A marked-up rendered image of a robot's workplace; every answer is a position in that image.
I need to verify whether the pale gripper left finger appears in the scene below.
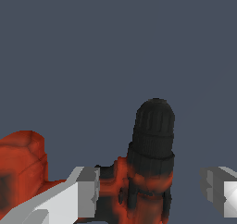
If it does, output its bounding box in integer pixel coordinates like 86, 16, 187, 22
0, 166, 101, 224

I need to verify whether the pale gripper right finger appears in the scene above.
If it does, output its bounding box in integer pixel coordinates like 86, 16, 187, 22
199, 166, 237, 218

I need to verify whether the red and black power drill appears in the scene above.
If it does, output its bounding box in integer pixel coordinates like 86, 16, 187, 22
0, 97, 176, 224

